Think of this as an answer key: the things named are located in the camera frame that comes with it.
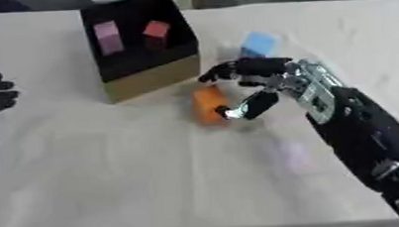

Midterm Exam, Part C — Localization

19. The pink block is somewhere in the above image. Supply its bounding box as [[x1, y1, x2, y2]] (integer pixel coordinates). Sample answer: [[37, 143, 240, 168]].
[[91, 20, 127, 57]]

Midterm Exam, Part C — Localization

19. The orange block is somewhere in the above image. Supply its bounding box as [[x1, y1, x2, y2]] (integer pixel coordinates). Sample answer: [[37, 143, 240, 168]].
[[191, 84, 232, 126]]

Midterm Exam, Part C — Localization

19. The cardboard box with black inside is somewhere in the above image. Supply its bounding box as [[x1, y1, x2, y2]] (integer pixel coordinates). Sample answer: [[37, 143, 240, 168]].
[[77, 0, 206, 107]]

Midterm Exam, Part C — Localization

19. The red block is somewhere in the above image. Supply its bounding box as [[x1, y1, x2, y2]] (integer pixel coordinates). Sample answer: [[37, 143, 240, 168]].
[[140, 19, 173, 51]]

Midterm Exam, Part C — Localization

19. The blue block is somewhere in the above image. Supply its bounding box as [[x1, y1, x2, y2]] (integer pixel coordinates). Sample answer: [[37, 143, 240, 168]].
[[238, 29, 281, 59]]

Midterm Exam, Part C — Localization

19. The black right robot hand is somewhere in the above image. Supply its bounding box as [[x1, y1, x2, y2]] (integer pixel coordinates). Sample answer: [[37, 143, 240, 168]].
[[196, 55, 301, 123]]

